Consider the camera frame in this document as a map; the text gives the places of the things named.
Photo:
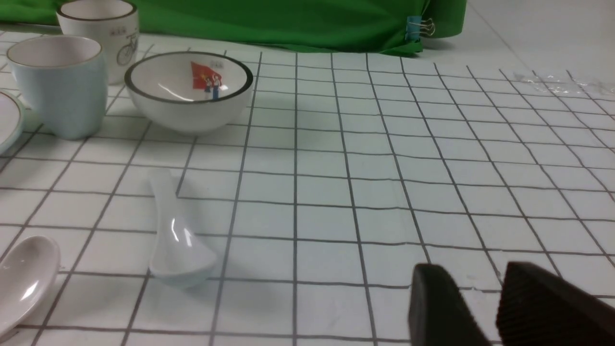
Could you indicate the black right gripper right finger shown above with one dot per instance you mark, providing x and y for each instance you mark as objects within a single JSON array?
[{"x": 538, "y": 308}]

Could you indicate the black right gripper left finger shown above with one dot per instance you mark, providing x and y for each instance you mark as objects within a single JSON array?
[{"x": 438, "y": 314}]

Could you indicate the white ceramic spoon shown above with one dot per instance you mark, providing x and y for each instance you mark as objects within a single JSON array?
[
  {"x": 27, "y": 274},
  {"x": 179, "y": 258}
]

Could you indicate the pale blue ceramic cup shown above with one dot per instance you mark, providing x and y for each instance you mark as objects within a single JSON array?
[{"x": 64, "y": 80}]

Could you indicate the clear plastic wrapper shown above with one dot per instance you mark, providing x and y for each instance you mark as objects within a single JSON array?
[{"x": 566, "y": 84}]

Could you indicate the blue binder clip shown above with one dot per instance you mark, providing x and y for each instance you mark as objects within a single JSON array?
[{"x": 416, "y": 28}]

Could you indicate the green backdrop cloth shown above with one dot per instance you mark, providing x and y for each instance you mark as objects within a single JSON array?
[{"x": 355, "y": 26}]

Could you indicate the white bowl with flag print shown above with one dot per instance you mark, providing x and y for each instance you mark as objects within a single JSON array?
[{"x": 190, "y": 92}]

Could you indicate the white cup with bicycle print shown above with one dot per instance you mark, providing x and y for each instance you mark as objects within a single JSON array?
[{"x": 113, "y": 23}]

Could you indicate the pale blue saucer plate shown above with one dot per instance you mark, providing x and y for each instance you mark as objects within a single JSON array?
[{"x": 12, "y": 117}]

